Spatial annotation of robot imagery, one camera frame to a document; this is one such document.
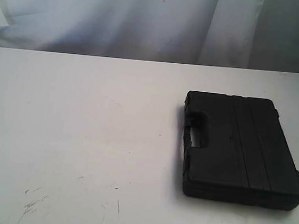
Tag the black plastic tool case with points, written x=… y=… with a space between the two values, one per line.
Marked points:
x=235 y=151

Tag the white backdrop curtain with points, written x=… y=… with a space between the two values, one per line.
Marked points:
x=251 y=34

